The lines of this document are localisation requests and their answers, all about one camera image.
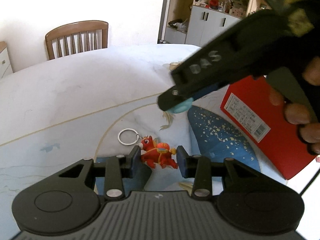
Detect low white drawer cabinet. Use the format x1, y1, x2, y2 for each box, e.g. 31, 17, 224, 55
0, 41, 13, 79

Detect light blue round object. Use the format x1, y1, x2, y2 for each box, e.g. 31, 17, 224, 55
167, 98, 194, 114

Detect wooden slat-back chair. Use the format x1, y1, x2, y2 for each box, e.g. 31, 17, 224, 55
45, 20, 109, 60

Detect white cabinet wall unit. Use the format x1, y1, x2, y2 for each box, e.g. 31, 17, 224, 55
159, 0, 270, 47

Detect small beige blocks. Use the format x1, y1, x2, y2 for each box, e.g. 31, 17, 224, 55
169, 61, 182, 71

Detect person's right hand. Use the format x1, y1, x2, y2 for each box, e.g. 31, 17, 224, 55
284, 57, 319, 155

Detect red toy horse keychain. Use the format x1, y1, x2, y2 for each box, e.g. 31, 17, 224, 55
117, 128, 178, 169

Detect blue speckled cap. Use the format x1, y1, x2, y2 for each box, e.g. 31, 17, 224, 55
187, 106, 260, 171

